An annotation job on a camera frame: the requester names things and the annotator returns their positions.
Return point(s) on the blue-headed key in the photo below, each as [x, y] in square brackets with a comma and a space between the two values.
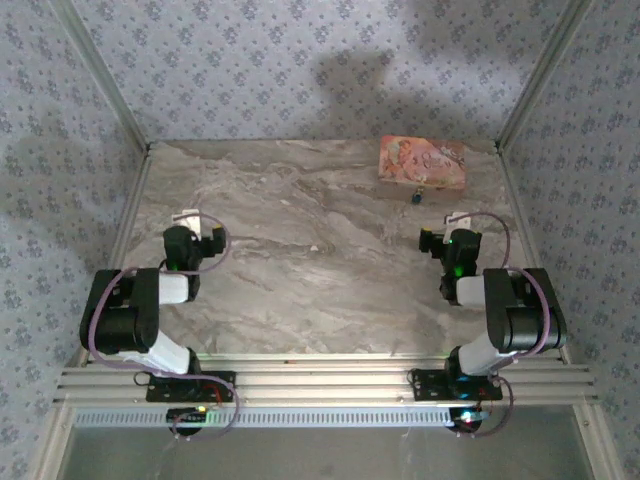
[416, 199]

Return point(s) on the pink floral wooden box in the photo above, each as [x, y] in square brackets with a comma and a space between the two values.
[420, 160]

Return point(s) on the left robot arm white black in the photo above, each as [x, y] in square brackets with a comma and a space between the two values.
[172, 289]

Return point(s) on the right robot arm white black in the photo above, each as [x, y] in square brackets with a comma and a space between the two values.
[475, 291]

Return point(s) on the right controller board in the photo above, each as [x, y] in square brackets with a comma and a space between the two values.
[467, 417]

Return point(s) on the controller board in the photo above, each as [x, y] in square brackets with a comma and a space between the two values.
[467, 417]
[187, 416]

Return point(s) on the left controller board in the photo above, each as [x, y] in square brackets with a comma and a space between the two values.
[187, 416]

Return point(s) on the aluminium base beam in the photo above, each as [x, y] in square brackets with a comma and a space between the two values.
[325, 380]

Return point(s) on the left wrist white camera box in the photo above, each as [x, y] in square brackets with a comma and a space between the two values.
[187, 218]

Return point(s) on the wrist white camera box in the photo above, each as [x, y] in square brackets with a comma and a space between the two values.
[460, 219]
[187, 218]

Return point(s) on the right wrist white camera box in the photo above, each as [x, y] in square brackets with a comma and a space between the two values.
[460, 219]

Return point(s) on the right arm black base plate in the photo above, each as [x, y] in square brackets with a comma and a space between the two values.
[430, 385]

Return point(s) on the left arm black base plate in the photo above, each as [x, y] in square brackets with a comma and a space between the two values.
[165, 390]

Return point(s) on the aluminium upright post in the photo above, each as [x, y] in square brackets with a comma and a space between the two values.
[100, 70]
[547, 70]

